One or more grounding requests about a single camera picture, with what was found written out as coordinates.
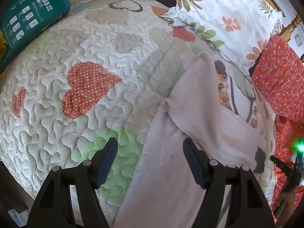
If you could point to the wooden headboard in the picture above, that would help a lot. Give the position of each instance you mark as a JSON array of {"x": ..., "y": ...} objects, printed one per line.
[{"x": 293, "y": 23}]

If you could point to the yellow cloth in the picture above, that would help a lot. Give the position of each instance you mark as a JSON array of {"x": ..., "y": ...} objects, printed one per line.
[{"x": 2, "y": 45}]

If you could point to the red floral cloth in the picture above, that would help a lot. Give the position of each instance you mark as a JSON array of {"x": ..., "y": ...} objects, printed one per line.
[{"x": 280, "y": 76}]

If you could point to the green plastic package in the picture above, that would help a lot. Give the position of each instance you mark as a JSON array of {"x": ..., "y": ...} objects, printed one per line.
[{"x": 28, "y": 16}]

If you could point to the quilted heart bedspread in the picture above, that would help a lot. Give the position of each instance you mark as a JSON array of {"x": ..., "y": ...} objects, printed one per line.
[{"x": 71, "y": 40}]

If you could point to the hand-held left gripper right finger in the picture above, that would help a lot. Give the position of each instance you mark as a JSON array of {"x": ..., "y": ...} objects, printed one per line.
[{"x": 193, "y": 161}]

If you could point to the white floral pillow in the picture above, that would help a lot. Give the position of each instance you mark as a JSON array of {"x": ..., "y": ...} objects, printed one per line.
[{"x": 225, "y": 7}]

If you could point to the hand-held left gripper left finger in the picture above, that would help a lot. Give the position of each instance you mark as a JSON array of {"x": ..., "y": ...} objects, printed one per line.
[{"x": 106, "y": 161}]

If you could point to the pale pink printed garment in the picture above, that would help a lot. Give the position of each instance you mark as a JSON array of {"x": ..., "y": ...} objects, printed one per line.
[{"x": 166, "y": 171}]

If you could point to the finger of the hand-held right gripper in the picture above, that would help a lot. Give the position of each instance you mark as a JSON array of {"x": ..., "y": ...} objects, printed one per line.
[{"x": 280, "y": 162}]

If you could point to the blue and white box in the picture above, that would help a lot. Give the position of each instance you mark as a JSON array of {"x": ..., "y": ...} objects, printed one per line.
[{"x": 20, "y": 218}]

